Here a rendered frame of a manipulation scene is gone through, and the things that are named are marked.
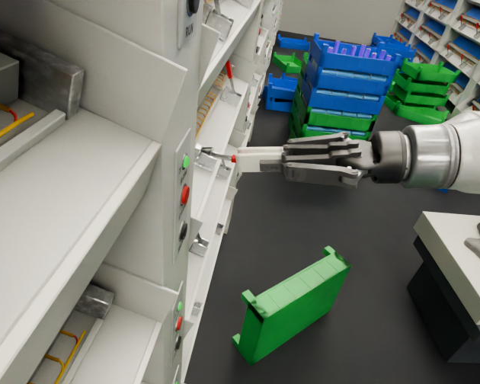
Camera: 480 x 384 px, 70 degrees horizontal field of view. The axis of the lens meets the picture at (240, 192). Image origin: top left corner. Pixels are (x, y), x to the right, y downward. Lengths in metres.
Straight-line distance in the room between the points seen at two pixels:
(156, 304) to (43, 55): 0.22
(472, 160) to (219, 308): 0.74
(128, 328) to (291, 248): 0.93
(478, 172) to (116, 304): 0.45
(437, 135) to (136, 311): 0.42
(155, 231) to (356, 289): 0.97
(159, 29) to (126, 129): 0.06
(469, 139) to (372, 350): 0.69
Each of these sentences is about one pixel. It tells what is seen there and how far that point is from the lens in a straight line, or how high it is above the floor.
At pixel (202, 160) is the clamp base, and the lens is 0.54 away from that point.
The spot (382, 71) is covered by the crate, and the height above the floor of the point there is 0.49.
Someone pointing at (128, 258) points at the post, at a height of 0.62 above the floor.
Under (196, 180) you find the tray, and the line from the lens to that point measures 0.51.
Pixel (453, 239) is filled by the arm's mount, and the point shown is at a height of 0.26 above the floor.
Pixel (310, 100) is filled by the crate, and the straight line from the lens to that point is 1.47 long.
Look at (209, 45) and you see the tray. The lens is 0.29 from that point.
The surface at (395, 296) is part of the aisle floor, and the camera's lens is 1.24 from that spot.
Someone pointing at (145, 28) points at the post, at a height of 0.80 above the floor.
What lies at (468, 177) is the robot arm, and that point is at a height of 0.63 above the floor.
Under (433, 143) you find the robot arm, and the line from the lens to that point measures 0.52.
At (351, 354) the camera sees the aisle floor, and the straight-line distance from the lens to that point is 1.05.
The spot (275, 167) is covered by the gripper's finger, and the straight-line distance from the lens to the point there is 0.51.
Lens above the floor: 0.84
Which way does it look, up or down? 36 degrees down
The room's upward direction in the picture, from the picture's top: 9 degrees clockwise
